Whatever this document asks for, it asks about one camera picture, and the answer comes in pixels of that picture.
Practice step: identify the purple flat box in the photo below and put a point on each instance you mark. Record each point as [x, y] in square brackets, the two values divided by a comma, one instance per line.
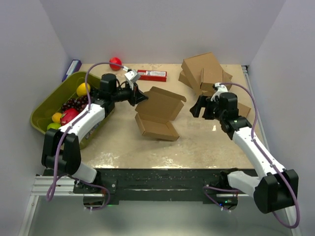
[75, 65]

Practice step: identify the yellow lemon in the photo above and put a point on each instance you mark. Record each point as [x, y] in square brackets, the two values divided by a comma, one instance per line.
[83, 90]

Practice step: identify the red dragon fruit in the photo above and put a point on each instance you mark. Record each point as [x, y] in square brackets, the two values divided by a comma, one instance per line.
[68, 115]

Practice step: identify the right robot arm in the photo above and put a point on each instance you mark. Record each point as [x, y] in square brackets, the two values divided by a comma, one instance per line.
[275, 187]

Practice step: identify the red rectangular carton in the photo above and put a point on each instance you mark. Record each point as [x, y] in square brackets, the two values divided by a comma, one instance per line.
[152, 75]

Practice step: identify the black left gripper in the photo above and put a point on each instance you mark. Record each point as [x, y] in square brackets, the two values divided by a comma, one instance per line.
[140, 97]

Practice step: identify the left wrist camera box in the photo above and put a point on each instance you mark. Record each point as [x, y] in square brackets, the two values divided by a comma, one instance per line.
[132, 76]

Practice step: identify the top small cardboard box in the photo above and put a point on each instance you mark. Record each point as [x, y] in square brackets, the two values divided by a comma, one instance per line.
[211, 76]

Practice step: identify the lone small cardboard box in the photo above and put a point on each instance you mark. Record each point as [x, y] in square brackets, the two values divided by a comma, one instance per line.
[243, 110]

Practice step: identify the olive green plastic bin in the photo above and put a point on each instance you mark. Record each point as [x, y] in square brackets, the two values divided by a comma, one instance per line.
[41, 116]

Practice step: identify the dark purple grape bunch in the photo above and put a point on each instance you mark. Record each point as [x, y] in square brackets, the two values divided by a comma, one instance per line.
[77, 103]

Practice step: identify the red apple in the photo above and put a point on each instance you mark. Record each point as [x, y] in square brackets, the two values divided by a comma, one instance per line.
[116, 63]

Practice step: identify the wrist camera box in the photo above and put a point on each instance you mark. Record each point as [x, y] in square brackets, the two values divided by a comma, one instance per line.
[219, 88]
[132, 76]

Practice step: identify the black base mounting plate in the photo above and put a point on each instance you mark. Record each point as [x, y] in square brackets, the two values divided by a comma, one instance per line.
[178, 185]

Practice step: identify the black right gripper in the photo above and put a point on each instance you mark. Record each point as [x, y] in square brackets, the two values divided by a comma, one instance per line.
[203, 101]

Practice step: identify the large stacked cardboard box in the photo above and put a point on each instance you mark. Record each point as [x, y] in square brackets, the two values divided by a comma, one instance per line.
[192, 67]

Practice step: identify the green lime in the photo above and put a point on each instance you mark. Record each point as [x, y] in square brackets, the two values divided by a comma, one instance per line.
[54, 126]

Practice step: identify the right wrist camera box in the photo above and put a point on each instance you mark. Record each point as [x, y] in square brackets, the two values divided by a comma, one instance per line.
[219, 88]

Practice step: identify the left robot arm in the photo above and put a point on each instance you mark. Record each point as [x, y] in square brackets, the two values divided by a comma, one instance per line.
[61, 149]

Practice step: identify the small orange fruit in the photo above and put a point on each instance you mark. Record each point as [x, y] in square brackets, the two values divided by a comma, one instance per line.
[56, 117]

